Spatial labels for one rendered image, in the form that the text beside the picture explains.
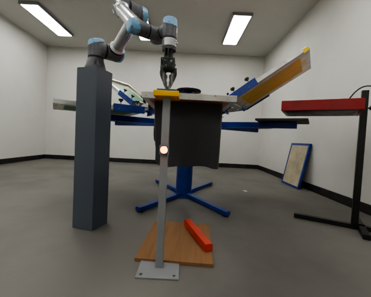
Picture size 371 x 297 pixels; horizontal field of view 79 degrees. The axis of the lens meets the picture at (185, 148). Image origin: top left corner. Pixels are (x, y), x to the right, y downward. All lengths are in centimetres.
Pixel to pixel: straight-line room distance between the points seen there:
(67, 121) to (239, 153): 473
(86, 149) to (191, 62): 501
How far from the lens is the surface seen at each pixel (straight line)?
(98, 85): 181
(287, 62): 230
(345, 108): 226
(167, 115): 121
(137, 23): 131
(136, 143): 626
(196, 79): 633
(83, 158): 183
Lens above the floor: 71
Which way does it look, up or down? 2 degrees down
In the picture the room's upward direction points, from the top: 3 degrees clockwise
